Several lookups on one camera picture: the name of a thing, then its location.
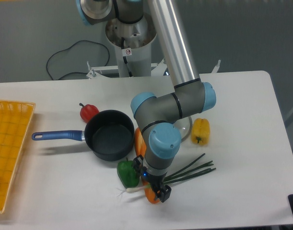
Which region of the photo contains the glass pot lid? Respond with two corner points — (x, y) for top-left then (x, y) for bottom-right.
(173, 116), (193, 142)

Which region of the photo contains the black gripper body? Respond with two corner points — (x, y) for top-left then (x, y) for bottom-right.
(132, 155), (167, 189)

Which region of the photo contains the yellow bell pepper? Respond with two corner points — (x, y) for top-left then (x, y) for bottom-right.
(191, 118), (211, 146)

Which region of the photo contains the yellow woven basket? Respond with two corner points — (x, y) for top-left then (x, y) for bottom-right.
(0, 100), (36, 214)

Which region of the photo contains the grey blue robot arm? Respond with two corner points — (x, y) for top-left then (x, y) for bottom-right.
(76, 0), (216, 202)

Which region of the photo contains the white metal base frame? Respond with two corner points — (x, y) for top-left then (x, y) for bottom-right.
(85, 57), (222, 80)

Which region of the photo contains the black saucepan blue handle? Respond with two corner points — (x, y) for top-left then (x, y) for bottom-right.
(31, 110), (135, 161)

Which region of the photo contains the red bell pepper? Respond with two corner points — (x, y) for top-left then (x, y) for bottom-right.
(79, 103), (99, 123)

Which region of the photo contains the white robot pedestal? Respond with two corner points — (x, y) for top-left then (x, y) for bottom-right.
(105, 13), (156, 78)

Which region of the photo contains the green onion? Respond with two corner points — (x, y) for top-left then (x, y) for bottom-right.
(118, 153), (216, 196)

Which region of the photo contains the green bell pepper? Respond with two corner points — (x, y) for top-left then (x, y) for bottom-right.
(117, 158), (140, 188)

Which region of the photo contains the orange baguette bread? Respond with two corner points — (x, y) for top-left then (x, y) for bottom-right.
(134, 128), (160, 204)

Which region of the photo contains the black cable on floor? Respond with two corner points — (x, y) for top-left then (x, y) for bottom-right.
(46, 40), (110, 81)

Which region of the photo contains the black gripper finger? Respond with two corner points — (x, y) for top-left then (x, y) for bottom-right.
(152, 183), (164, 201)
(159, 184), (172, 203)

